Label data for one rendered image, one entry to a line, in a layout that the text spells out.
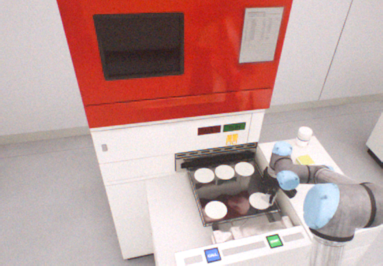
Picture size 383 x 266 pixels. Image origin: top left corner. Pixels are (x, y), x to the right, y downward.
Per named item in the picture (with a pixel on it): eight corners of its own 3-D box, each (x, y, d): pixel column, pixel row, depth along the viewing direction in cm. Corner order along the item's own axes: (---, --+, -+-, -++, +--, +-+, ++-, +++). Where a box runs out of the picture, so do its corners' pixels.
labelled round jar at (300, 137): (292, 141, 177) (296, 127, 170) (304, 139, 178) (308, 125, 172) (298, 149, 172) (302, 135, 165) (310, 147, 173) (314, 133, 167)
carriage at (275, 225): (210, 238, 141) (210, 234, 139) (285, 223, 150) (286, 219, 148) (215, 254, 136) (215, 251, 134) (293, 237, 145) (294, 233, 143)
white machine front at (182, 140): (104, 182, 165) (88, 120, 137) (252, 159, 185) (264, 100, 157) (104, 187, 162) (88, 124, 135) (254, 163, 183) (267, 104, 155)
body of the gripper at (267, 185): (263, 181, 149) (268, 163, 141) (281, 189, 146) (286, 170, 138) (256, 191, 144) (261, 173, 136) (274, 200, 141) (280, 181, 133)
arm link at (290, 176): (312, 178, 117) (304, 157, 125) (282, 177, 116) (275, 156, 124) (305, 192, 123) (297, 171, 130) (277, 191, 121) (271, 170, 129)
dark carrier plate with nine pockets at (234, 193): (189, 169, 165) (189, 168, 165) (251, 159, 174) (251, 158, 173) (206, 223, 142) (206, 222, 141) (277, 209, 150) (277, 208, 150)
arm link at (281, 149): (275, 153, 123) (271, 139, 129) (271, 173, 130) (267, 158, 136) (296, 153, 123) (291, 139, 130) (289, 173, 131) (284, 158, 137)
